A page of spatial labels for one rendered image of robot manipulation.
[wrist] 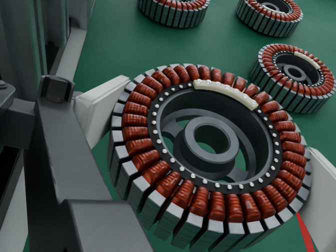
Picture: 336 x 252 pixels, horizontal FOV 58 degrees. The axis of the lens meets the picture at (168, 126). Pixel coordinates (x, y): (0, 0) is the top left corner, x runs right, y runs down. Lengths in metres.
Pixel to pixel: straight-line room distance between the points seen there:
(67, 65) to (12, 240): 0.21
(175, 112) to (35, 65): 0.13
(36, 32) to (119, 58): 0.16
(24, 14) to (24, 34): 0.02
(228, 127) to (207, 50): 0.29
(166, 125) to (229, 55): 0.30
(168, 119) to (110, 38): 0.27
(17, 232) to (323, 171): 0.22
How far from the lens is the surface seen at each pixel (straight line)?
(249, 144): 0.19
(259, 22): 0.55
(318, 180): 0.17
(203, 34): 0.50
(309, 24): 0.67
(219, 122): 0.18
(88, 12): 0.44
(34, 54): 0.26
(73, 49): 0.41
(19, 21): 0.25
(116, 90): 0.15
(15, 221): 0.28
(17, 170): 0.28
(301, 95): 0.41
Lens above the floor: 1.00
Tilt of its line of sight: 48 degrees down
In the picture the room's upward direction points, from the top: 19 degrees clockwise
